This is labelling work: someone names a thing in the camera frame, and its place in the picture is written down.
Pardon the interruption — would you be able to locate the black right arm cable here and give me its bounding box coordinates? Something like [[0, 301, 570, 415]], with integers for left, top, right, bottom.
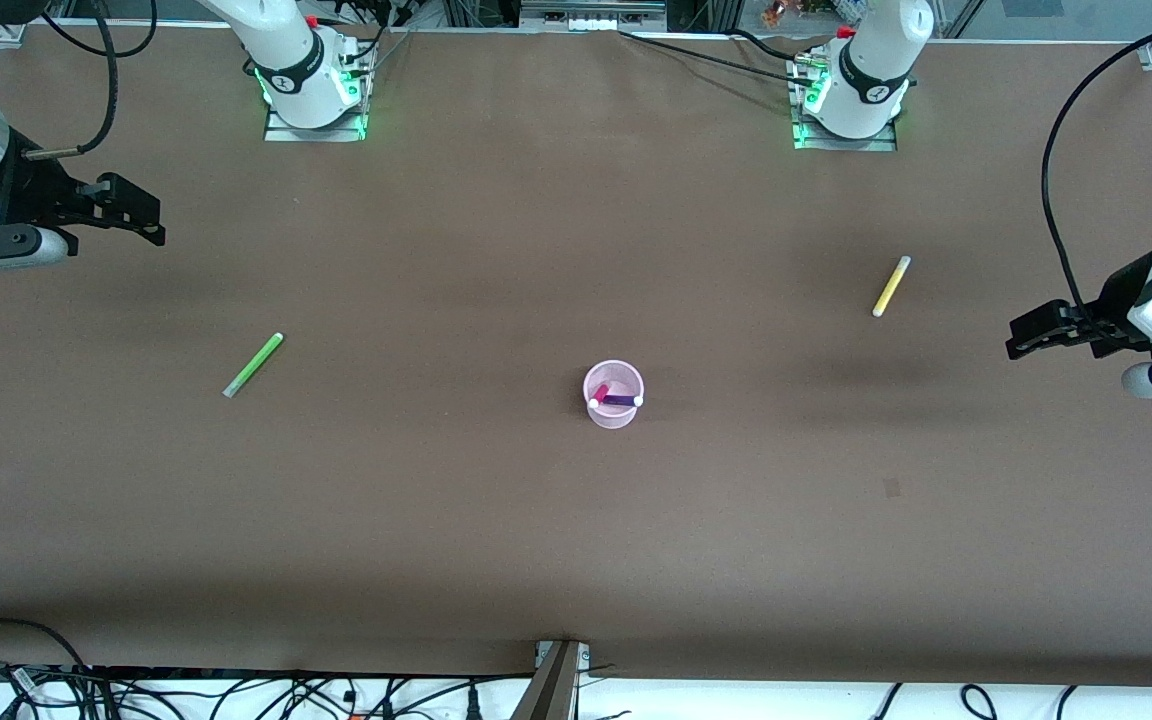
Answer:
[[21, 0, 159, 161]]

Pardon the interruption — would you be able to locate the grey power strip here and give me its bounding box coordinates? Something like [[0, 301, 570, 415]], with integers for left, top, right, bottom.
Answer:
[[520, 0, 669, 32]]

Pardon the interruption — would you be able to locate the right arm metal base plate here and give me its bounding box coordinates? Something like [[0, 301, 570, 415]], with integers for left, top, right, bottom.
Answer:
[[263, 38, 370, 144]]

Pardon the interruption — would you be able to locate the black looped floor cable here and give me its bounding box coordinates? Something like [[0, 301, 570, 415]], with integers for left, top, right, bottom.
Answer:
[[0, 617, 109, 720]]

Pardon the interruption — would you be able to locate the yellow highlighter pen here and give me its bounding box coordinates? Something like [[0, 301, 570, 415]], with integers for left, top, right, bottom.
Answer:
[[871, 256, 912, 319]]

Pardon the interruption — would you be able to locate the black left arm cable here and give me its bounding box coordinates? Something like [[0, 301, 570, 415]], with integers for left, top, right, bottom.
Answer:
[[1039, 0, 1152, 326]]

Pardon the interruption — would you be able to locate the pink cup pen holder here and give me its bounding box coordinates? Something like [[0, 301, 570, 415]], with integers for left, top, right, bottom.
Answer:
[[583, 360, 647, 432]]

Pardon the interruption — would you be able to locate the green highlighter pen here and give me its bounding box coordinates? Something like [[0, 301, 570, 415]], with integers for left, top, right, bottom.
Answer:
[[222, 332, 286, 400]]

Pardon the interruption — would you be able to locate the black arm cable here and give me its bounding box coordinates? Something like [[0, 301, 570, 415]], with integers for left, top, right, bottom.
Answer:
[[21, 0, 159, 161], [1039, 0, 1152, 326]]

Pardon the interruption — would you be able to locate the black cable on table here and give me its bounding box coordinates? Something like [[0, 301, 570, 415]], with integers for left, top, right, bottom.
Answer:
[[619, 30, 819, 89]]

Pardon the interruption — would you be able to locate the aluminium frame profile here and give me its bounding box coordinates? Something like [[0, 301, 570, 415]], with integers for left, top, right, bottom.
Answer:
[[510, 640, 592, 720]]

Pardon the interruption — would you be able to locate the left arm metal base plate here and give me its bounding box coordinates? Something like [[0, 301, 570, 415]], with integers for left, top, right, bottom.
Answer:
[[787, 52, 900, 154]]

